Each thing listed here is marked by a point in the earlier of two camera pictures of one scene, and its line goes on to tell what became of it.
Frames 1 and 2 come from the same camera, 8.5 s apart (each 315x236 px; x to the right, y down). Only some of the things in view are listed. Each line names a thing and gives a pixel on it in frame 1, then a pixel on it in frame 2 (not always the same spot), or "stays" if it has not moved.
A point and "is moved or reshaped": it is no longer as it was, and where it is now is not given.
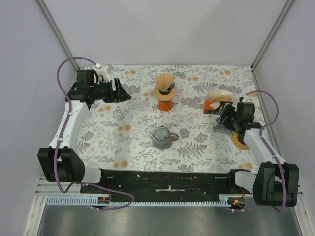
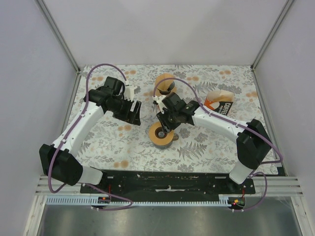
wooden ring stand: [237, 143] is moved or reshaped
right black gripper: [228, 111] to [166, 126]
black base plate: [167, 183] stays
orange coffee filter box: [216, 101] stays
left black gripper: [119, 95] to [133, 117]
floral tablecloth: [167, 125] stays
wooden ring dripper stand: [163, 85] to [158, 94]
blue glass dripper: [166, 92] stays
